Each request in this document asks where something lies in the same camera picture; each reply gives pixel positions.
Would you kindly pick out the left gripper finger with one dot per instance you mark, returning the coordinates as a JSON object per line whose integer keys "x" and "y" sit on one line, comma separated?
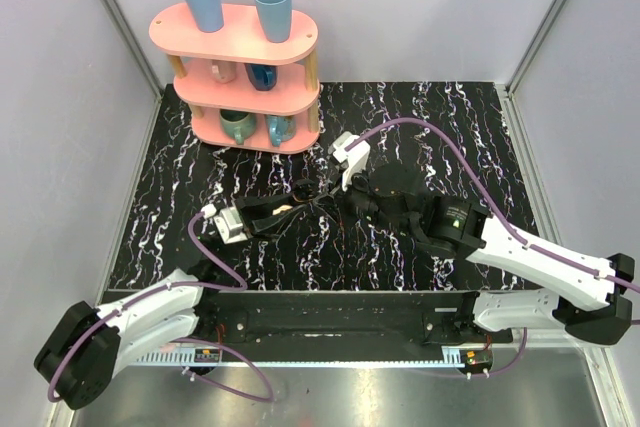
{"x": 273, "y": 226}
{"x": 254, "y": 206}

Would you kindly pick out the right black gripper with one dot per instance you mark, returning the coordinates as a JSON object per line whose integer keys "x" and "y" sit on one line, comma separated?
{"x": 336, "y": 205}

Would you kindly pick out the beige earbud charging case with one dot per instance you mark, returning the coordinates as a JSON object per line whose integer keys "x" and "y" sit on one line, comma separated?
{"x": 281, "y": 209}

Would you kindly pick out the black earbud charging case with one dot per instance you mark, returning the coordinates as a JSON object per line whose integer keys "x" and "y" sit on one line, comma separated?
{"x": 304, "y": 191}

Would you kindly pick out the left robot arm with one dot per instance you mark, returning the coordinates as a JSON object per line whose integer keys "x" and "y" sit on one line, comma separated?
{"x": 90, "y": 345}

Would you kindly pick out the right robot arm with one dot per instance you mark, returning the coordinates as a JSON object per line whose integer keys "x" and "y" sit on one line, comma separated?
{"x": 580, "y": 294}

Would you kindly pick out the blue butterfly mug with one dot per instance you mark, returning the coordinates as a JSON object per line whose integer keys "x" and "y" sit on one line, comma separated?
{"x": 280, "y": 129}

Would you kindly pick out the green ceramic mug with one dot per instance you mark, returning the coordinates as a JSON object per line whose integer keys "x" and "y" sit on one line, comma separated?
{"x": 238, "y": 125}

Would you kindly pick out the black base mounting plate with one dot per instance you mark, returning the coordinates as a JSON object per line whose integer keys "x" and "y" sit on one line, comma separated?
{"x": 330, "y": 327}

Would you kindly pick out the pink three-tier wooden shelf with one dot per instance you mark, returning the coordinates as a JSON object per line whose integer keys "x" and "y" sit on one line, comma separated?
{"x": 242, "y": 40}

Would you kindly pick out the dark blue mug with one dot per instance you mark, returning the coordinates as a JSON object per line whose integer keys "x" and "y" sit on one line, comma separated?
{"x": 262, "y": 77}

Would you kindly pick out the pink mug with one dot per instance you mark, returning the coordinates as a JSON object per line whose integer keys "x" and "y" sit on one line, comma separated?
{"x": 223, "y": 72}

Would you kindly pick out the left controller board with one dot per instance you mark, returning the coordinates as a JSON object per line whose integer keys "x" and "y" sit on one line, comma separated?
{"x": 207, "y": 355}

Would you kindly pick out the controller board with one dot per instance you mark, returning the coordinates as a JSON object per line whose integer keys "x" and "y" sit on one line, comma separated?
{"x": 207, "y": 355}
{"x": 478, "y": 358}

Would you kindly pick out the right controller board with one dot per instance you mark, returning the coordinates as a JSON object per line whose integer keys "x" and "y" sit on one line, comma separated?
{"x": 478, "y": 358}

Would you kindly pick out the short light blue cup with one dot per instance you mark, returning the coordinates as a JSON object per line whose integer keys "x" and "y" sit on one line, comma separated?
{"x": 275, "y": 17}

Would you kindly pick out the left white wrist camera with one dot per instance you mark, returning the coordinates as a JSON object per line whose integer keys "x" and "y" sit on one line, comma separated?
{"x": 228, "y": 223}

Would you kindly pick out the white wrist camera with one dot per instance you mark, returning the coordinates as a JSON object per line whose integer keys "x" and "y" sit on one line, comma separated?
{"x": 350, "y": 155}
{"x": 228, "y": 223}

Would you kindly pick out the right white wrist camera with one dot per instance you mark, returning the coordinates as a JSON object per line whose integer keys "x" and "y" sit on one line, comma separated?
{"x": 350, "y": 155}

